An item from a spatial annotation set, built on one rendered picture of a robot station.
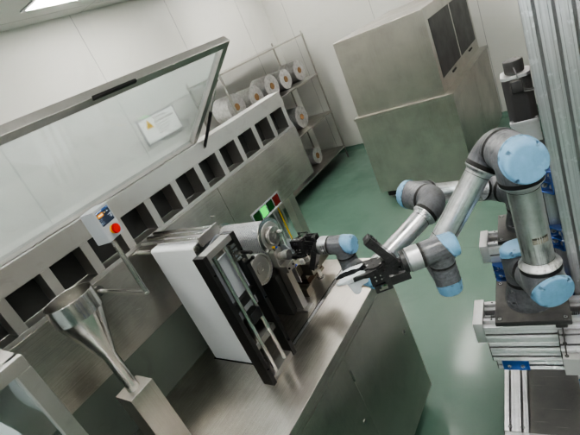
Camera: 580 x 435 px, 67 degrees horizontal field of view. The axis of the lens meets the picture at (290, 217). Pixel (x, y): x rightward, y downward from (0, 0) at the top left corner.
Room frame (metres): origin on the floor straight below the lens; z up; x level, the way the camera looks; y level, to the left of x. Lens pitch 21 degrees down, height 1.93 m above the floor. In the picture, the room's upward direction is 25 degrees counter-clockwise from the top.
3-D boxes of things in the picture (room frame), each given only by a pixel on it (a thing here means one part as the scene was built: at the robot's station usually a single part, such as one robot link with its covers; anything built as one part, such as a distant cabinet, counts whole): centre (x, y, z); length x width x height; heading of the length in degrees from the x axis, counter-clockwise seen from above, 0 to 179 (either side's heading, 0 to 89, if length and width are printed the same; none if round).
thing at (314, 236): (1.61, -0.02, 1.16); 0.12 x 0.08 x 0.09; 48
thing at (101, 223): (1.25, 0.49, 1.66); 0.07 x 0.07 x 0.10; 66
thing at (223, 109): (5.64, -0.36, 0.92); 1.83 x 0.53 x 1.85; 138
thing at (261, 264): (1.63, 0.28, 1.17); 0.26 x 0.12 x 0.12; 48
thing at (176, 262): (1.49, 0.44, 1.17); 0.34 x 0.05 x 0.54; 48
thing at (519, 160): (1.05, -0.61, 1.19); 0.15 x 0.12 x 0.55; 172
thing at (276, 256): (1.59, 0.10, 1.05); 0.06 x 0.05 x 0.31; 48
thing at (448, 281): (1.11, -0.35, 1.12); 0.11 x 0.08 x 0.11; 172
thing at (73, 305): (1.17, 0.66, 1.50); 0.14 x 0.14 x 0.06
